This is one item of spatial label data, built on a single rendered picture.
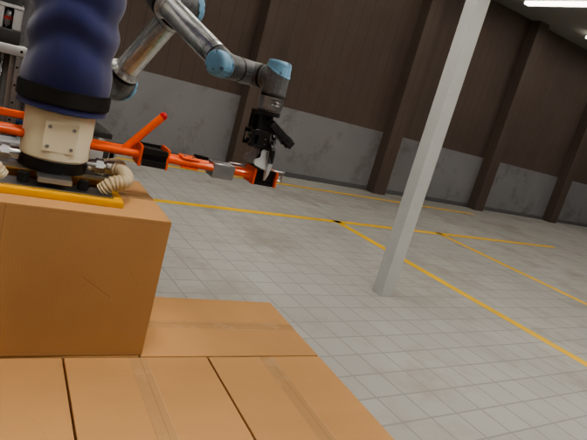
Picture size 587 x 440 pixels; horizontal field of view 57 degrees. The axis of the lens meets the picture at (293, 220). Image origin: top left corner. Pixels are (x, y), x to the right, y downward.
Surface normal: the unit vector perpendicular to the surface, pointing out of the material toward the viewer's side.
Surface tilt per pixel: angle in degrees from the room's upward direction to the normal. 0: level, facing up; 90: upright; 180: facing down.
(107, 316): 90
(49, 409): 0
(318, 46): 90
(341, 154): 90
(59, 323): 90
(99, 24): 74
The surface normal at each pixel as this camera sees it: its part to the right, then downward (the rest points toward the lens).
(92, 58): 0.83, 0.13
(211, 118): 0.51, 0.33
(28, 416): 0.26, -0.94
